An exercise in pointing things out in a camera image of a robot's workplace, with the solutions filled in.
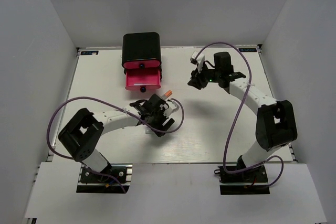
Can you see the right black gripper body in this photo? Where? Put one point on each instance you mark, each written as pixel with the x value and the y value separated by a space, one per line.
pixel 211 75

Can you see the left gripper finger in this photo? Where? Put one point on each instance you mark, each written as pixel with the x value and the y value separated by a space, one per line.
pixel 160 132
pixel 168 124

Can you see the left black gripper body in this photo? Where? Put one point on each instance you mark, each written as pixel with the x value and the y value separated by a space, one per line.
pixel 158 119

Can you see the orange capped highlighter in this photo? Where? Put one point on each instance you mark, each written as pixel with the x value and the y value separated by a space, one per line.
pixel 167 94

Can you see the pink drawer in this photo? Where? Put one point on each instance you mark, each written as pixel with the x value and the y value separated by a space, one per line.
pixel 142 79
pixel 141 64

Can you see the black drawer cabinet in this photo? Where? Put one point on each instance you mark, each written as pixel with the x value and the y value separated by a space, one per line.
pixel 141 46

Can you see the green capped highlighter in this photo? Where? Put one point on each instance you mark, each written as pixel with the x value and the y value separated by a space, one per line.
pixel 148 131

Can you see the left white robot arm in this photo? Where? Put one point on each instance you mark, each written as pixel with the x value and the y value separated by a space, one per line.
pixel 82 133

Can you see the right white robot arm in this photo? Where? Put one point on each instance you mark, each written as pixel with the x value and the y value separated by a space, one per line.
pixel 275 123

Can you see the right blue corner label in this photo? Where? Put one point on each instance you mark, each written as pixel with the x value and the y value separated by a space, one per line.
pixel 247 50

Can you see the blue corner label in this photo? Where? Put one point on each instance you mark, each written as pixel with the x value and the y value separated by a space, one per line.
pixel 89 53
pixel 247 50

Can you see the left blue corner label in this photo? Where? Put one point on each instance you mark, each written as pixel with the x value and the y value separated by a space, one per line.
pixel 89 53

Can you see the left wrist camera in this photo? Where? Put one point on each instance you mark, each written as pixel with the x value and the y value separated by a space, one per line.
pixel 170 107

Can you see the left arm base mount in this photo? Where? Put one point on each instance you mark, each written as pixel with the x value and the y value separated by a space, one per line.
pixel 91 183

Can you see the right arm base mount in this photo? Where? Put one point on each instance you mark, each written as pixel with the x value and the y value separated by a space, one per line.
pixel 252 182

